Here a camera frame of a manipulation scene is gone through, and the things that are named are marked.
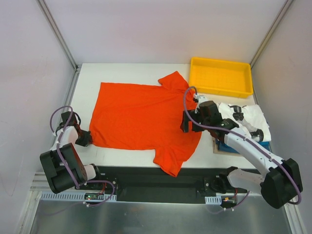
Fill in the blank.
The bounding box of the orange t-shirt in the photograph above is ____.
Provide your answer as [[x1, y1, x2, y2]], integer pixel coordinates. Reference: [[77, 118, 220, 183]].
[[89, 71, 201, 177]]

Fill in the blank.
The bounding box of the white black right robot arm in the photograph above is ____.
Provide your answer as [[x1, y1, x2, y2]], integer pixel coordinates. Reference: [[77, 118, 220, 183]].
[[181, 100, 303, 209]]

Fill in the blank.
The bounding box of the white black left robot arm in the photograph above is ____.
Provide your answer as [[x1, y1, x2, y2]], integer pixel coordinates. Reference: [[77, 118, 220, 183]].
[[39, 111, 103, 194]]

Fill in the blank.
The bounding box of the blue folded t-shirt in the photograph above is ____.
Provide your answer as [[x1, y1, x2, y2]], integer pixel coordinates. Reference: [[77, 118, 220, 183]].
[[228, 142, 270, 153]]

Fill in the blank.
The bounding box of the yellow plastic tray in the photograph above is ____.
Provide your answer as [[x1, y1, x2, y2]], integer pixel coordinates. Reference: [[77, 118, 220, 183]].
[[189, 57, 254, 98]]

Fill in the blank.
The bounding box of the white printed folded t-shirt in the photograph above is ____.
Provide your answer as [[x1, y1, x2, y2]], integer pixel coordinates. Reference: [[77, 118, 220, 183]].
[[217, 102, 272, 142]]

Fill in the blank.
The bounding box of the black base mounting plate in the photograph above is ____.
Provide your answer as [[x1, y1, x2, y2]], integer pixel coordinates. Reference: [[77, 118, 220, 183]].
[[74, 166, 247, 203]]

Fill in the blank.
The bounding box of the left slotted cable duct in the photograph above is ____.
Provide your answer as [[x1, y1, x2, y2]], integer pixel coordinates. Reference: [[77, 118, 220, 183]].
[[41, 192, 117, 202]]

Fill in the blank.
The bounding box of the slotted cable duct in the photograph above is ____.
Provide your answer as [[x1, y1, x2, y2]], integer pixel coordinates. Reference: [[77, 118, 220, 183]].
[[41, 192, 117, 202], [205, 195, 222, 205]]

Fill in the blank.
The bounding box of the aluminium frame rail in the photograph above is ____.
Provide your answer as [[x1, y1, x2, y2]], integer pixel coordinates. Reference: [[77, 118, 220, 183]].
[[30, 172, 294, 196]]

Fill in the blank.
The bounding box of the right slotted cable duct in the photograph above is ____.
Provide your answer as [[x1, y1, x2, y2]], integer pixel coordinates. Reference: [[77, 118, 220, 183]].
[[205, 195, 222, 205]]

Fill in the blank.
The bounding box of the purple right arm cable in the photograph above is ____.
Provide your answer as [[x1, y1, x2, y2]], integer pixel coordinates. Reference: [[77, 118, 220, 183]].
[[183, 85, 303, 213]]

